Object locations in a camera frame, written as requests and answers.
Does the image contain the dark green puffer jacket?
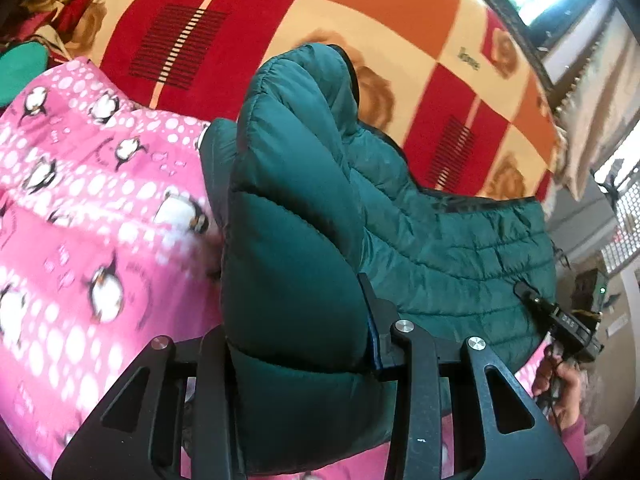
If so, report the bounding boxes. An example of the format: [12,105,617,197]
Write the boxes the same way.
[200,44,555,474]

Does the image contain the right hand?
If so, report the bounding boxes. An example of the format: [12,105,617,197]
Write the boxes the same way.
[532,356,582,431]

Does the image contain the pink penguin blanket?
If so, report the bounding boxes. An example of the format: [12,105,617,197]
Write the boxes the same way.
[0,56,551,480]

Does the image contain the beige curtain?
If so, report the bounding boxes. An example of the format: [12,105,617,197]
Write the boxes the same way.
[554,11,639,200]

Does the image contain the red orange rose blanket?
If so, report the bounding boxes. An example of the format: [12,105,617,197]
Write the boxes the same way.
[29,0,564,201]

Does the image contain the teal green garment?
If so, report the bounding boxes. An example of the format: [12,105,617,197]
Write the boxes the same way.
[0,41,49,108]

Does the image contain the window with dark frame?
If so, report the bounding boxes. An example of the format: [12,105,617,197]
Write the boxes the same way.
[480,0,615,101]

